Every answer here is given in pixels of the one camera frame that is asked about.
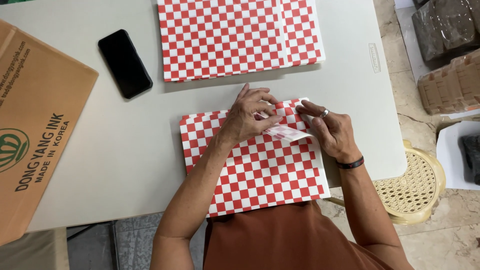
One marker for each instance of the tan plastic-wrapped cardboard trays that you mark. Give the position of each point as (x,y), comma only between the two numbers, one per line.
(450,86)

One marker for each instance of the brown cardboard box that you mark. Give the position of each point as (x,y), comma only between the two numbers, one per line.
(37,123)

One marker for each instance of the beige seat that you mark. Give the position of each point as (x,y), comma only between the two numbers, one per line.
(30,251)

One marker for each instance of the person's left hand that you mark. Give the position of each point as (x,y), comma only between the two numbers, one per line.
(240,120)

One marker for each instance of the stack of red checkered papers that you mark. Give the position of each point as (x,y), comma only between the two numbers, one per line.
(184,120)
(302,33)
(221,37)

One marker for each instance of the person's right hand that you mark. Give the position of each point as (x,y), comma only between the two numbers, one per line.
(335,131)

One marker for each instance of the black wrapped bundle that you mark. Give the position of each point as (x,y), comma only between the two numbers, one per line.
(471,157)

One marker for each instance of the dark brown plastic-wrapped packs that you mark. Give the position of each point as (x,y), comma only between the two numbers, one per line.
(442,26)

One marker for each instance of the white open box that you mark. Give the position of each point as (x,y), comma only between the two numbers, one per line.
(450,161)

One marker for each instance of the grey metal table leg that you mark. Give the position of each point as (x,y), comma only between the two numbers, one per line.
(114,245)

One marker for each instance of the black smartphone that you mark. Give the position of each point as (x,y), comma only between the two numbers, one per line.
(125,63)

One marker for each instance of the red checkered paper sheet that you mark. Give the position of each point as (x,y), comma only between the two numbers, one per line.
(262,172)

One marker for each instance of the black wristband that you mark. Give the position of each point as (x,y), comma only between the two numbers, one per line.
(350,164)

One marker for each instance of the beige plastic woven stool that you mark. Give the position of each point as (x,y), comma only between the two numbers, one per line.
(408,187)

